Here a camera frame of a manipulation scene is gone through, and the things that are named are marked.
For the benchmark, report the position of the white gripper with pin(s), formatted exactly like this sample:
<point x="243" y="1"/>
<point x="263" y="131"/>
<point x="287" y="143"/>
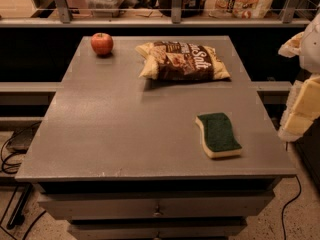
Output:
<point x="312" y="47"/>

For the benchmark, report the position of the green yellow sponge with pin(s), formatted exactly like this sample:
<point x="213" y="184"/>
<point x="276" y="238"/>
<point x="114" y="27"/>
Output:
<point x="217" y="136"/>

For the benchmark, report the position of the red apple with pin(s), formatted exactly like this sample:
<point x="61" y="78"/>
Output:
<point x="102" y="43"/>

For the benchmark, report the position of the colourful snack bag on shelf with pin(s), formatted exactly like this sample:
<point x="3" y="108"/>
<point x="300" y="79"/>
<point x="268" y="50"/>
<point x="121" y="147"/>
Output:
<point x="244" y="9"/>

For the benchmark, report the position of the brown yellow snack bag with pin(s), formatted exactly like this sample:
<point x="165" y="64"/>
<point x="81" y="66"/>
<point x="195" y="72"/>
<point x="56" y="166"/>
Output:
<point x="181" y="61"/>

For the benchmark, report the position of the grey upper drawer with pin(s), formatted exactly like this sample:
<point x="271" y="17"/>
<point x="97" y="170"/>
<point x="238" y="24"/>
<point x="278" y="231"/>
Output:
<point x="154" y="205"/>

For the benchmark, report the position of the grey drawer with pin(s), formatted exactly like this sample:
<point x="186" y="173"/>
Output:
<point x="154" y="205"/>
<point x="152" y="229"/>

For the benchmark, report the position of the grey lower drawer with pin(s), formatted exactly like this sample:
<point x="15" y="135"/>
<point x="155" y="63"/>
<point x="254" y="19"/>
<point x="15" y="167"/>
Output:
<point x="152" y="229"/>

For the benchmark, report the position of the clear plastic container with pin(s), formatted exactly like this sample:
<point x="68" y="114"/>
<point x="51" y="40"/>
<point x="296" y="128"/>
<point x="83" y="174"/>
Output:
<point x="104" y="8"/>

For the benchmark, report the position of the grey metal railing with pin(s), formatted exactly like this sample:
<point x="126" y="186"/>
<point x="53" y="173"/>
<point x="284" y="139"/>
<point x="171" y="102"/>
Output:
<point x="143" y="13"/>

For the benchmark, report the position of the black power adapter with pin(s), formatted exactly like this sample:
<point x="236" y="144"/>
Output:
<point x="20" y="140"/>

